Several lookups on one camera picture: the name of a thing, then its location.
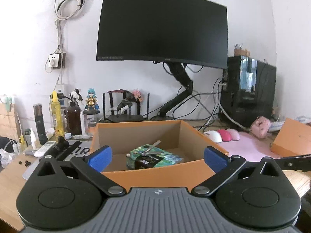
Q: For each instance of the blue-haired gold armour figurine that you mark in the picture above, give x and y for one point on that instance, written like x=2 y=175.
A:
x=91 y=107

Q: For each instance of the black cosmetic bottle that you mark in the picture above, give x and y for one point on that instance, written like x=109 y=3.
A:
x=38 y=115

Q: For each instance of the metal nail clipper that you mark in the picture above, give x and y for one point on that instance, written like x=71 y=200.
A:
x=150 y=147

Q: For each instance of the black-haired small figurine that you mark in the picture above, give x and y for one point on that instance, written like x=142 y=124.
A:
x=76 y=97

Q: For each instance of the brown pump bottle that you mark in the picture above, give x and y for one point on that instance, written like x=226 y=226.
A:
x=73 y=119

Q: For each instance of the black curved monitor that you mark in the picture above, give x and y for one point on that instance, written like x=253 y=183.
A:
x=184 y=31

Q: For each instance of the pink desk mat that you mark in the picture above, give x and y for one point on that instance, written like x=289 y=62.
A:
x=250 y=147

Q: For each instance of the white wall socket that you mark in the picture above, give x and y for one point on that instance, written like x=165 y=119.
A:
x=56 y=61

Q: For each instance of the black flat bar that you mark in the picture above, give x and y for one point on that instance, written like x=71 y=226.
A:
x=69 y=150

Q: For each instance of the orange box lid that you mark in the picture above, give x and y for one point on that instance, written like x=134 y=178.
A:
x=293 y=139

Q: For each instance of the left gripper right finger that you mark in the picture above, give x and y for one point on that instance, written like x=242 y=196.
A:
x=225 y=168

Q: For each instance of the green tissue pack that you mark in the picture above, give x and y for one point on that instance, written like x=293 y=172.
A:
x=143 y=158

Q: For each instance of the black PC tower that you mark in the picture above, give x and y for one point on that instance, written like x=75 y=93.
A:
x=249 y=89

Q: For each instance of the hot pink computer mouse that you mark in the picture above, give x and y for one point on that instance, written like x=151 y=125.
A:
x=225 y=135

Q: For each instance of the pink-haired dark figurine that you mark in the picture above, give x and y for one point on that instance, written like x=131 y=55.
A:
x=128 y=110

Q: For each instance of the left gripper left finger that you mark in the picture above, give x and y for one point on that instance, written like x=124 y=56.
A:
x=90 y=169

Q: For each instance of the white remote control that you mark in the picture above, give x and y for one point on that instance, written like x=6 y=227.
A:
x=44 y=149

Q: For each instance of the small white dropper bottle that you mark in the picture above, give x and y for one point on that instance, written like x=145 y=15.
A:
x=33 y=139

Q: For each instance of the pink plush pouch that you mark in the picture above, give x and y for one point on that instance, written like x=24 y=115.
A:
x=260 y=127

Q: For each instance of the white computer mouse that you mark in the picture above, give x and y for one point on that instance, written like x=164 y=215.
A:
x=213 y=135

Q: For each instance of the light pink computer mouse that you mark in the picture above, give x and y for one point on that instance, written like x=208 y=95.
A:
x=234 y=134

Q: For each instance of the yellow tall bottle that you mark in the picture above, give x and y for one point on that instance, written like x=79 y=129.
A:
x=56 y=115

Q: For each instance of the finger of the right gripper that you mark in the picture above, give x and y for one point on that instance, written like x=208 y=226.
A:
x=296 y=163

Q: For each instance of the grey printed desk mat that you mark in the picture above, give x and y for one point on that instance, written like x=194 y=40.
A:
x=83 y=149

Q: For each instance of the black handheld microphone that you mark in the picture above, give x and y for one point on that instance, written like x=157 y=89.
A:
x=58 y=148

